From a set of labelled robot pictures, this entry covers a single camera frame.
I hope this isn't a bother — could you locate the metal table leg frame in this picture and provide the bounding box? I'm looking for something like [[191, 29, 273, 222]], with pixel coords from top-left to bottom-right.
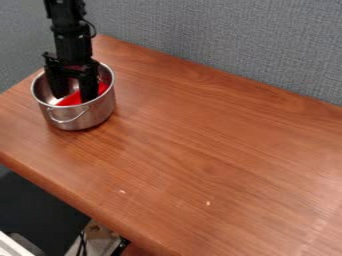
[[65, 220, 121, 256]]

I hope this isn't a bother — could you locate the red rectangular block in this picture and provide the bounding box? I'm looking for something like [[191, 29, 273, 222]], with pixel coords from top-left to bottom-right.
[[57, 82, 109, 106]]

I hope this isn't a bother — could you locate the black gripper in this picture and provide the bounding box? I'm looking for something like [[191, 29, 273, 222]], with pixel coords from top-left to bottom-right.
[[43, 23, 99, 102]]

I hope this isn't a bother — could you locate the white object bottom left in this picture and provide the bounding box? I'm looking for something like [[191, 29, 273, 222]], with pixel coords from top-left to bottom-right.
[[0, 231, 35, 256]]

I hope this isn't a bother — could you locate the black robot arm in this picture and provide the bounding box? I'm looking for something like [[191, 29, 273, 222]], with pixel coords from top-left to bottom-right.
[[43, 0, 101, 103]]

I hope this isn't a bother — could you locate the metal pot with handles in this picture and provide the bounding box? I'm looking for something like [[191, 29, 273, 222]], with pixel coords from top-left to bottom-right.
[[31, 63, 117, 131]]

